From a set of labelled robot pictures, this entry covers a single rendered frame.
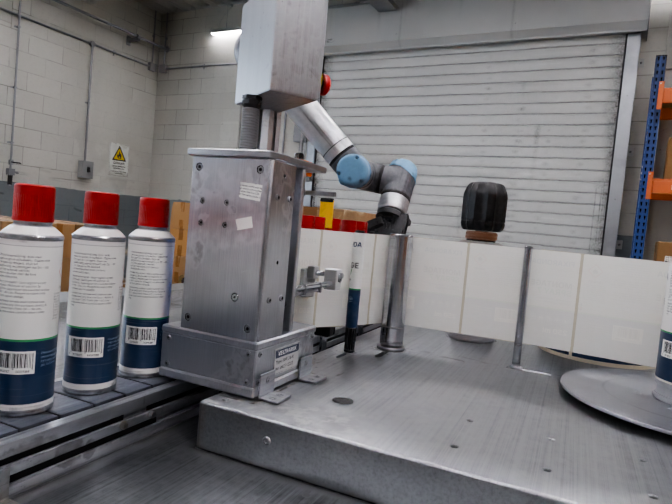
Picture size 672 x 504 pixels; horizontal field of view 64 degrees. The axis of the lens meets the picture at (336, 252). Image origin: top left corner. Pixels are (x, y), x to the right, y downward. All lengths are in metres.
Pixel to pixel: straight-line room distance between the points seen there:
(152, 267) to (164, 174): 7.12
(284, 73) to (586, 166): 4.51
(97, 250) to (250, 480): 0.27
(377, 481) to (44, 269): 0.35
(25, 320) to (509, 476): 0.43
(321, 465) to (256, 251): 0.22
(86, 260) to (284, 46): 0.54
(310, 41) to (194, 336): 0.57
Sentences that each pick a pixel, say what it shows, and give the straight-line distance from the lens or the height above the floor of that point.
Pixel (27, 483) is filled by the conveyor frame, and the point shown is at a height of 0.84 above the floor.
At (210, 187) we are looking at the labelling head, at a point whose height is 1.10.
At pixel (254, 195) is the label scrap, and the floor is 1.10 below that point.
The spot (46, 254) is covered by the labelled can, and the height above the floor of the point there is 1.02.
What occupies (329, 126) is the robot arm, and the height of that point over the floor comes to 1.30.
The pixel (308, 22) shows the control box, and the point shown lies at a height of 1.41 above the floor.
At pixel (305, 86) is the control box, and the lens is 0.97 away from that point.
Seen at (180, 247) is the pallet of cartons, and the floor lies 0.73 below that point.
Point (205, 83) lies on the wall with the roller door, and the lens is 7.49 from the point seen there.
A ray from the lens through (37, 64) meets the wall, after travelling 7.04.
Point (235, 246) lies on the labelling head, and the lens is 0.58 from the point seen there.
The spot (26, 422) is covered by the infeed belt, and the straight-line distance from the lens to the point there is 0.55.
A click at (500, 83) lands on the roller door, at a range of 5.56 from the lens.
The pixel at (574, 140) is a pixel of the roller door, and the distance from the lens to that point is 5.34.
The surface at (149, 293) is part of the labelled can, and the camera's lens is 0.64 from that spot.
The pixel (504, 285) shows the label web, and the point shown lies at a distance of 0.87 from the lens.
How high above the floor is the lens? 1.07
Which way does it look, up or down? 3 degrees down
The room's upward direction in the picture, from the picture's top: 5 degrees clockwise
